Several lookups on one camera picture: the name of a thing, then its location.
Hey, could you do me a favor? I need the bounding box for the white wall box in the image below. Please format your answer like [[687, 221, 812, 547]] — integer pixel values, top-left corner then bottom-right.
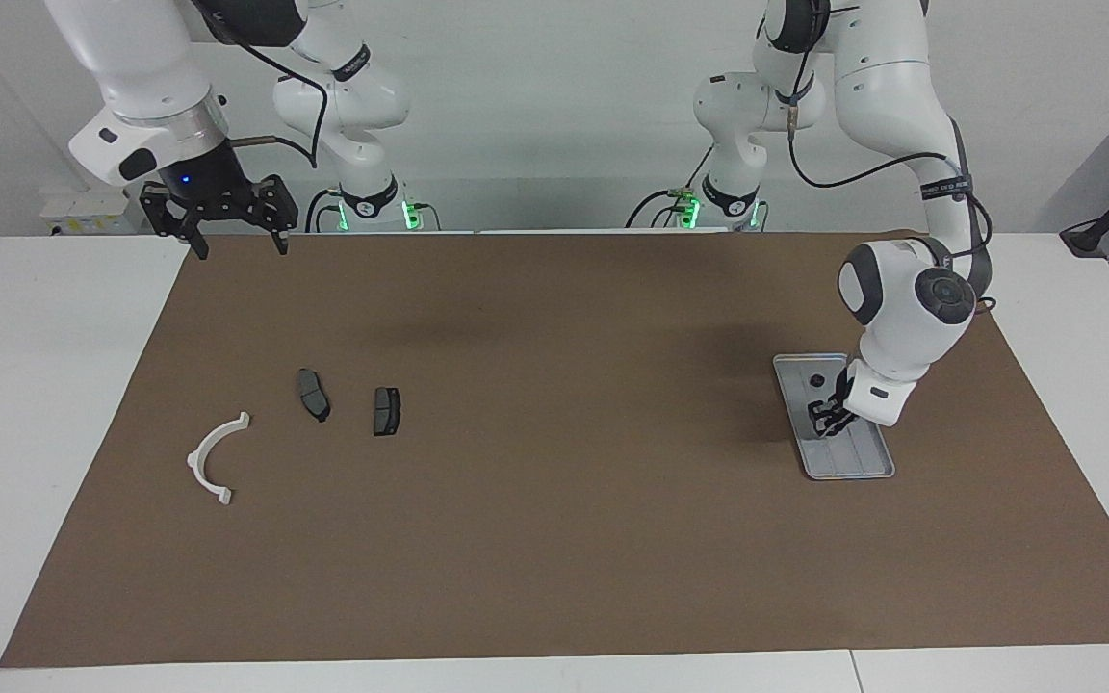
[[39, 188, 146, 237]]

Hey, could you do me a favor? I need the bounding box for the dark grey curved brake pad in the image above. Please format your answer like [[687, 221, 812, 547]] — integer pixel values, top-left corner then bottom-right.
[[296, 368, 331, 424]]

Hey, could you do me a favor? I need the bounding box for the silver metal tray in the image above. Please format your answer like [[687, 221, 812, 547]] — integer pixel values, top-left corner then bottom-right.
[[772, 353, 896, 481]]

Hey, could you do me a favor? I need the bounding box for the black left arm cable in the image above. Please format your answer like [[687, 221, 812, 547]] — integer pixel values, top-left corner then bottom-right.
[[786, 48, 995, 314]]

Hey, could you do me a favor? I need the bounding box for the black left base cable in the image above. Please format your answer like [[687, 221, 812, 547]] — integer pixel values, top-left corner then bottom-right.
[[625, 144, 717, 229]]

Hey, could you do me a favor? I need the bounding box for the black right base cable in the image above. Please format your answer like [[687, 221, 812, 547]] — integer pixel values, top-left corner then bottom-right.
[[309, 188, 344, 233]]

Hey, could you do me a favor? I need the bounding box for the white curved plastic bracket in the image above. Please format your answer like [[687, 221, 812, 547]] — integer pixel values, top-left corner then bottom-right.
[[186, 411, 252, 507]]

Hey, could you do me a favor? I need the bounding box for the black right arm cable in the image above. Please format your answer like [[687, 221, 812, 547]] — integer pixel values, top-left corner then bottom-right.
[[191, 0, 329, 169]]

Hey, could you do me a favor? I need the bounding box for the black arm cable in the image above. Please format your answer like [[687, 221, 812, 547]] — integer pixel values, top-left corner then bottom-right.
[[191, 0, 329, 169], [786, 48, 995, 314]]

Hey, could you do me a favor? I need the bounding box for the brown table mat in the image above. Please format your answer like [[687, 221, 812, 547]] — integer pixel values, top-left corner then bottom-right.
[[0, 231, 1109, 669]]

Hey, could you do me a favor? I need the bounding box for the black base cable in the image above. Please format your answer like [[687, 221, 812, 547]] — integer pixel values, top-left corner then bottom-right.
[[625, 144, 717, 229], [309, 188, 344, 233]]

